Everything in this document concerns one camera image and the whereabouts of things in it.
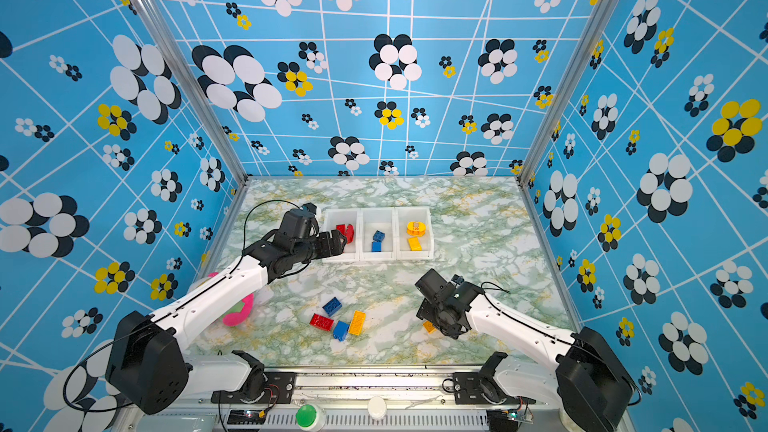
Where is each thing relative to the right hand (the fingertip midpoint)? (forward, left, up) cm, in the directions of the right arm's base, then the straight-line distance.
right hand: (429, 318), depth 83 cm
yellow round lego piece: (+30, +3, +1) cm, 31 cm away
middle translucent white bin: (+32, +16, +4) cm, 36 cm away
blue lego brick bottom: (-3, +25, 0) cm, 25 cm away
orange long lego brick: (-3, 0, +2) cm, 4 cm away
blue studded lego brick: (+3, +28, +1) cm, 28 cm away
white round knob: (-21, +13, +5) cm, 26 cm away
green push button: (-24, +27, +8) cm, 37 cm away
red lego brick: (+29, +25, +1) cm, 38 cm away
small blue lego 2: (+24, +16, 0) cm, 29 cm away
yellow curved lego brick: (+25, +4, 0) cm, 25 cm away
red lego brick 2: (+30, +29, +2) cm, 42 cm away
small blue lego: (+28, +16, 0) cm, 32 cm away
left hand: (+17, +26, +14) cm, 34 cm away
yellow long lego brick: (-1, +20, 0) cm, 20 cm away
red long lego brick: (-1, +30, 0) cm, 30 cm away
